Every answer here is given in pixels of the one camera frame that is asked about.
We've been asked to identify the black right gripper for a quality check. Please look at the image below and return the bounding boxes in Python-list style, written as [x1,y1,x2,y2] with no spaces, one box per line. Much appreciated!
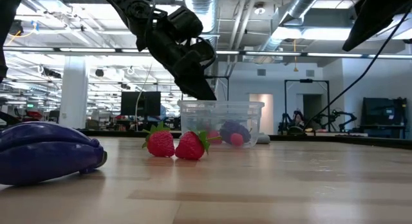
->
[342,0,412,52]

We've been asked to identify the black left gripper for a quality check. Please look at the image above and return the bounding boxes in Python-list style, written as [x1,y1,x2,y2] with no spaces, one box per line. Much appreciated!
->
[136,23,218,101]

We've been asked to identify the purple toy grapes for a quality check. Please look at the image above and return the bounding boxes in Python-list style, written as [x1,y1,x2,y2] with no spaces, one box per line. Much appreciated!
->
[220,120,252,144]

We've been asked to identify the purple toy eggplant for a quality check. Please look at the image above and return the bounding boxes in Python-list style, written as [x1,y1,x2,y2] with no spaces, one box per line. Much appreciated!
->
[0,120,108,187]

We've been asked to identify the clear plastic tupperware container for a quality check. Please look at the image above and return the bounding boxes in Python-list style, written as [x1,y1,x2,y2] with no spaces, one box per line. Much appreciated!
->
[176,100,265,150]

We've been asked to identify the red toy strawberry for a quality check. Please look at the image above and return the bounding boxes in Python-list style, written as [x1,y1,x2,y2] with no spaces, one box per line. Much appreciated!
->
[174,129,223,161]
[141,120,176,158]

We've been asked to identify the black background monitor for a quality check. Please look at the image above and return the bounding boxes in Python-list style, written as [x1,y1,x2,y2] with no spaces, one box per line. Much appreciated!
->
[120,91,162,117]

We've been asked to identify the long ceiling light strip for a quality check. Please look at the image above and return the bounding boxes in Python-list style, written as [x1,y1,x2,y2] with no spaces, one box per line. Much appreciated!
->
[0,46,151,54]
[215,50,412,59]

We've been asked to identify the grey folded cloth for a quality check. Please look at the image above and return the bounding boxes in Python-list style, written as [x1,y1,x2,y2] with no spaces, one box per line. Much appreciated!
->
[256,132,272,145]

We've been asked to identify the black equipment cabinet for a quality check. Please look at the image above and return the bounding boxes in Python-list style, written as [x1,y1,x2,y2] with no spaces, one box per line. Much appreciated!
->
[359,97,408,140]

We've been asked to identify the white building pillar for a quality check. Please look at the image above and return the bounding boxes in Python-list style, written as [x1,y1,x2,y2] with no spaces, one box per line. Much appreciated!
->
[59,55,89,130]

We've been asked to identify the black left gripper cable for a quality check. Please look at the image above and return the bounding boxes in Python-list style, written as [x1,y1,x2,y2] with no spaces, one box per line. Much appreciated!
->
[192,36,218,71]

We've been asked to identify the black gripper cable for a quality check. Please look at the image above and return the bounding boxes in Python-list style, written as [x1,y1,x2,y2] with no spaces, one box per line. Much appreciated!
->
[192,36,218,71]
[303,5,412,129]

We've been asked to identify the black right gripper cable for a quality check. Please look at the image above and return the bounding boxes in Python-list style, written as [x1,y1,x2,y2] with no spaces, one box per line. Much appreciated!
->
[303,5,412,129]

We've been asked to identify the silver ceiling air duct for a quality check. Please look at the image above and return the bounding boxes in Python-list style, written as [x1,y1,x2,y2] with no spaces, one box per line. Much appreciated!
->
[183,0,220,48]
[254,0,324,57]

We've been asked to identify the yellow hanging cord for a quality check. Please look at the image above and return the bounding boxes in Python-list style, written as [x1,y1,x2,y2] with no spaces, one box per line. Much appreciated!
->
[292,39,299,73]

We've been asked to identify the black background rig frame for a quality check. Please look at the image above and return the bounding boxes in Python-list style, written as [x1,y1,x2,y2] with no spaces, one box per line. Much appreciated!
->
[284,78,331,135]

